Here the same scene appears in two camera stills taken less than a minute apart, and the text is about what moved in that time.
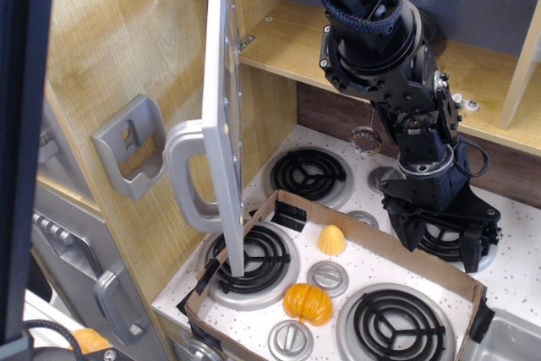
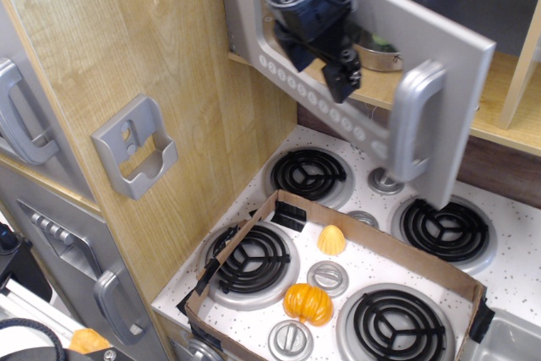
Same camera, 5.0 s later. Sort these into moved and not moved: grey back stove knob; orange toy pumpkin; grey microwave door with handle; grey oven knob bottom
Moved: grey microwave door with handle
Not moved: orange toy pumpkin; grey oven knob bottom; grey back stove knob
